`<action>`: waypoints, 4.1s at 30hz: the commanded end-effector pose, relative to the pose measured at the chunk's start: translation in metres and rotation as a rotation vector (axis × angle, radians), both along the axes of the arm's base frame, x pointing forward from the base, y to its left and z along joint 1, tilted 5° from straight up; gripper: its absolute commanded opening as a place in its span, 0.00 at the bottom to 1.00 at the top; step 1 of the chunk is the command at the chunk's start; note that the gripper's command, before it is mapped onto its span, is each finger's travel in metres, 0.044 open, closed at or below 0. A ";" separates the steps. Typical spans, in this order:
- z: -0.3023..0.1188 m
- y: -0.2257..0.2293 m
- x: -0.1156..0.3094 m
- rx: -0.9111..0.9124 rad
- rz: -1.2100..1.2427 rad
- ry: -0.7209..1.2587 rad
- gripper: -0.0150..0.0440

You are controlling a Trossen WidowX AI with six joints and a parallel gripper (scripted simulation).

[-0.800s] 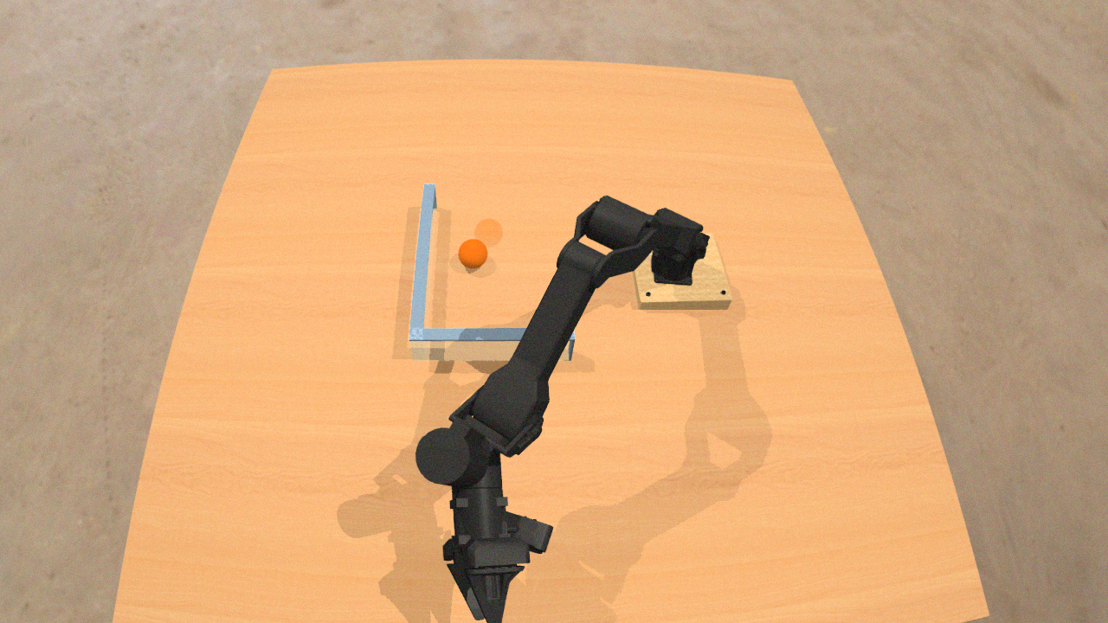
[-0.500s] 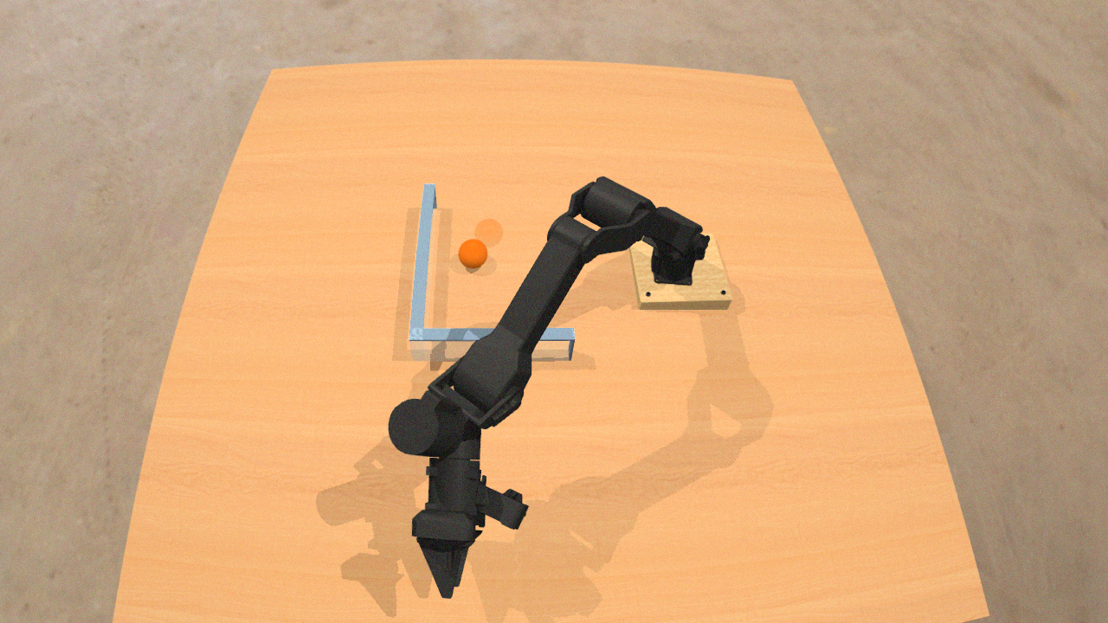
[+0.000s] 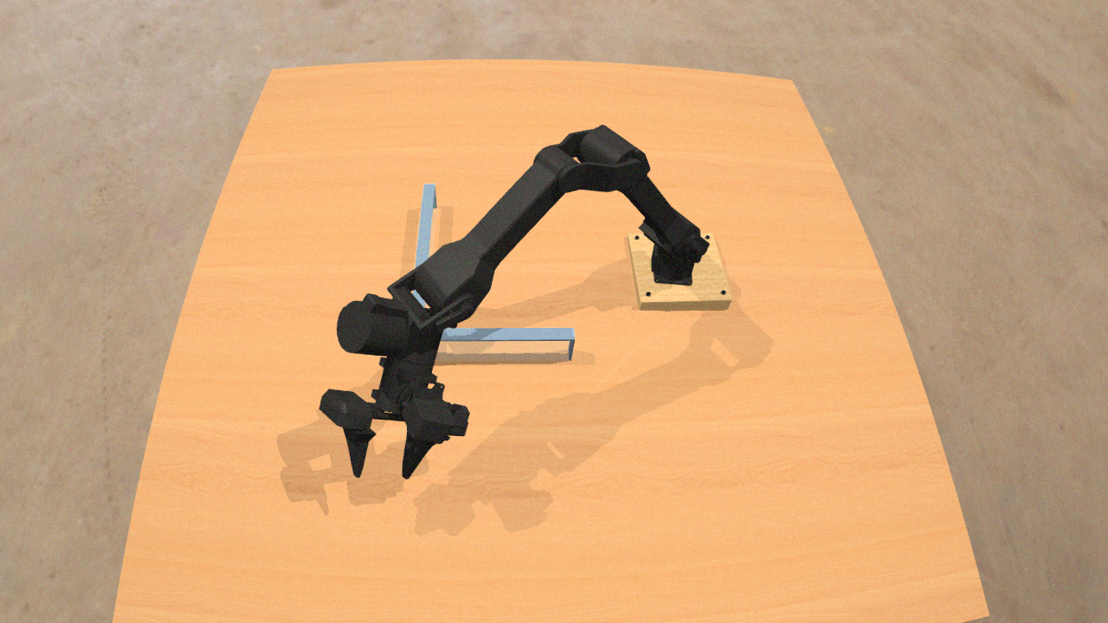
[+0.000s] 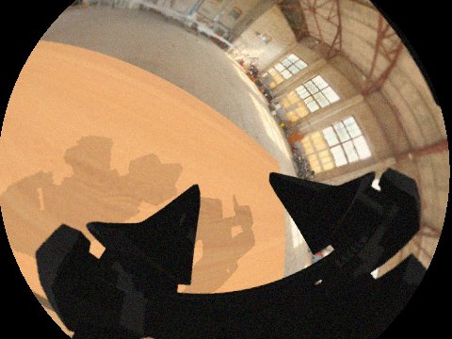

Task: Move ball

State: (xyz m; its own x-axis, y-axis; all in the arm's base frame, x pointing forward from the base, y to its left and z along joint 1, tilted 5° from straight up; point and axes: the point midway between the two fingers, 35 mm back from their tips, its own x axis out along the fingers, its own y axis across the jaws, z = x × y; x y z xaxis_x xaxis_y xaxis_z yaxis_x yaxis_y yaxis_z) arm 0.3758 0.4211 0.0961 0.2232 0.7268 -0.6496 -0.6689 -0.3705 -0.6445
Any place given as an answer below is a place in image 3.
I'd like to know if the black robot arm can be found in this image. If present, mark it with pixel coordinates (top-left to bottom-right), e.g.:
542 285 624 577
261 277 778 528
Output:
337 125 710 445

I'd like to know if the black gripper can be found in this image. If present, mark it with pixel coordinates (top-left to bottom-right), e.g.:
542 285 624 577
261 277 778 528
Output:
319 356 438 479

